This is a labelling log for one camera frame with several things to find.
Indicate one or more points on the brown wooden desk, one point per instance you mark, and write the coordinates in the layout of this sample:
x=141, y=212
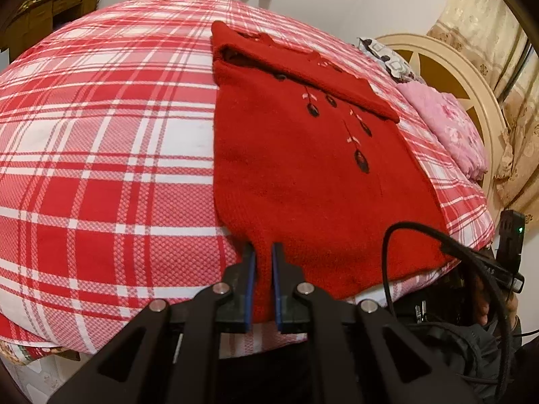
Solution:
x=38, y=21

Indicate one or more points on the long beige curtain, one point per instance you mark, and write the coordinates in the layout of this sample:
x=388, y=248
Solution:
x=476, y=21

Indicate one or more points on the red knitted sweater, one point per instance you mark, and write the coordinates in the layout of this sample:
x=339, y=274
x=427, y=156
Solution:
x=294, y=176

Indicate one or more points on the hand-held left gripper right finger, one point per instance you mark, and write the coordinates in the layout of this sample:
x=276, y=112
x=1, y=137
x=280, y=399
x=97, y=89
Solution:
x=278, y=286

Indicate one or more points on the white grey patterned pillow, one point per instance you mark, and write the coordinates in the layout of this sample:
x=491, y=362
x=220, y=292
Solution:
x=389, y=61

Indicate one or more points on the bed with red plaid sheet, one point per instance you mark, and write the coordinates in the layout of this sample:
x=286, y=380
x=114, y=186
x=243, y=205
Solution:
x=105, y=155

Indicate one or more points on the pink floral pillow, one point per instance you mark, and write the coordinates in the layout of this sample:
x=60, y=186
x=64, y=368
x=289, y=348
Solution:
x=450, y=126

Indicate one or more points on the cream wooden headboard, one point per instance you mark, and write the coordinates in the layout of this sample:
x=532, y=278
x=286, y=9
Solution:
x=442, y=67

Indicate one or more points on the person's right hand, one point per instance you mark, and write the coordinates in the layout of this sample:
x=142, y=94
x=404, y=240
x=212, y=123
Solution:
x=482, y=298

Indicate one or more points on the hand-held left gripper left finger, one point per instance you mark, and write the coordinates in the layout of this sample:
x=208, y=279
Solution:
x=250, y=286

